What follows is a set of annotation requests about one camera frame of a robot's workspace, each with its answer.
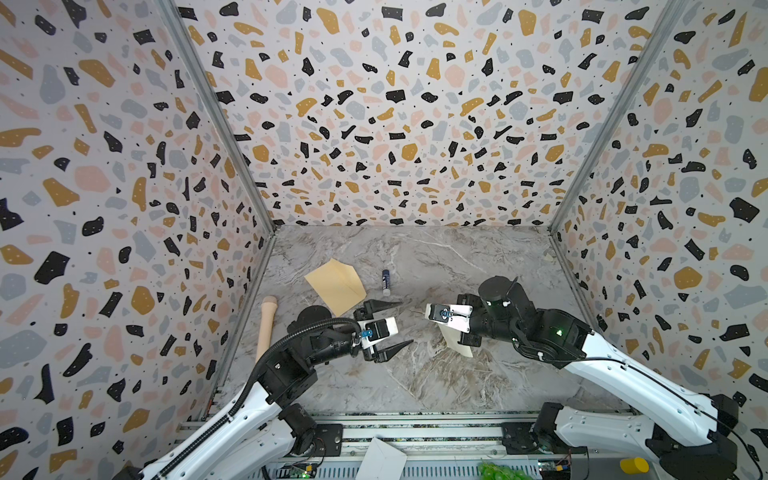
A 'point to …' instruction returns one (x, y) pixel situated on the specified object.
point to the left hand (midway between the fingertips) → (403, 315)
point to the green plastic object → (490, 471)
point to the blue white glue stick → (386, 283)
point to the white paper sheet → (382, 462)
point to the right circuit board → (549, 469)
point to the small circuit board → (304, 470)
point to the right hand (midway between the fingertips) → (437, 306)
